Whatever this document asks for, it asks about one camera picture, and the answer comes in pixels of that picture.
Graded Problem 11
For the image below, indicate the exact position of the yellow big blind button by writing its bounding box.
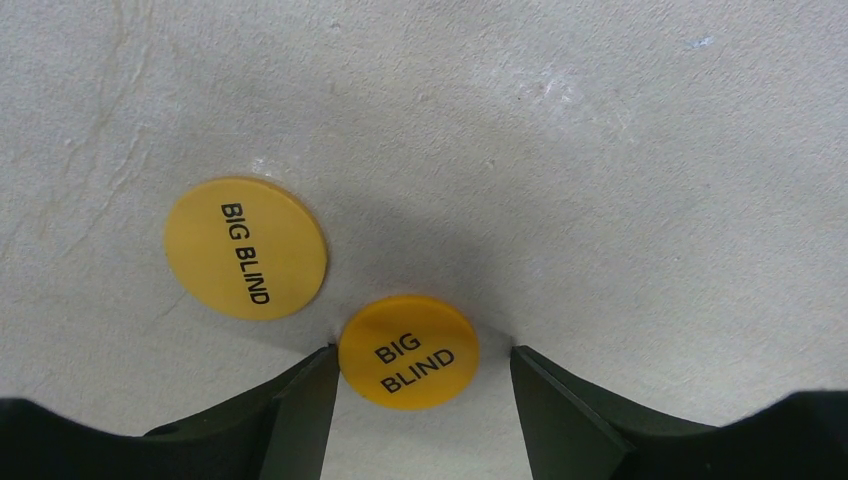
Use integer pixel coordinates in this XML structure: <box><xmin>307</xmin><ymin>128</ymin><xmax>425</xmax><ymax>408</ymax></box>
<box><xmin>163</xmin><ymin>176</ymin><xmax>329</xmax><ymax>321</ymax></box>

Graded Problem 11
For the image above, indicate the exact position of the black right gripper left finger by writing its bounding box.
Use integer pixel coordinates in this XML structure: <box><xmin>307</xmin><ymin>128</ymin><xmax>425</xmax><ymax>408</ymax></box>
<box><xmin>1</xmin><ymin>345</ymin><xmax>339</xmax><ymax>479</ymax></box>

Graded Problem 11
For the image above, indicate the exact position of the orange small blind button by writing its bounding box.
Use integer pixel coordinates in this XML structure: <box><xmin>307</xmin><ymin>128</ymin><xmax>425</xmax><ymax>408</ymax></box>
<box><xmin>338</xmin><ymin>295</ymin><xmax>481</xmax><ymax>410</ymax></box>

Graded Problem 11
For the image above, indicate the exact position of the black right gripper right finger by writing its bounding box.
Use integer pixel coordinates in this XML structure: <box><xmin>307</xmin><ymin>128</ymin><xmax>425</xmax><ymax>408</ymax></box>
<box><xmin>510</xmin><ymin>345</ymin><xmax>847</xmax><ymax>479</ymax></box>

